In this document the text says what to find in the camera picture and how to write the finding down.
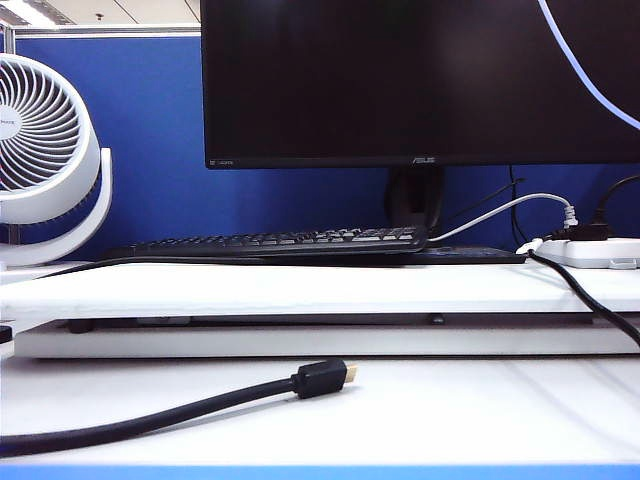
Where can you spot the thin white base board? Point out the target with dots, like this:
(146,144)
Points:
(300,342)

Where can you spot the black computer keyboard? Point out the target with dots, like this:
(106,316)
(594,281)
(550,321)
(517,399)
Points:
(250,245)

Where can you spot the dark grey flat slab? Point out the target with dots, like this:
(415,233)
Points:
(300,319)

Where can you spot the thick white platform board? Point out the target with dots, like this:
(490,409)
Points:
(200,295)

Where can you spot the black ASUS monitor with stand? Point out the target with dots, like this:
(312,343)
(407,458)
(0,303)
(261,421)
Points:
(400,75)

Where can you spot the blue office partition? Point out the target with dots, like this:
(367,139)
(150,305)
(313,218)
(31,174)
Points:
(150,125)

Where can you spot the white desk fan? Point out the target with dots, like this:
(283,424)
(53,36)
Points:
(95,210)

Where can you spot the angular black power plug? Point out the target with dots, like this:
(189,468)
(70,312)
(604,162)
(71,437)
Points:
(585,232)

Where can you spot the white power strip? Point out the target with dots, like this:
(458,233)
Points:
(590,252)

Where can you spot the round black power plug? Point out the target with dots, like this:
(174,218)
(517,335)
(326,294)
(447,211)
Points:
(600,210)

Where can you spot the small black block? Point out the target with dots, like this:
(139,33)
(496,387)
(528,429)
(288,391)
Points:
(5,334)

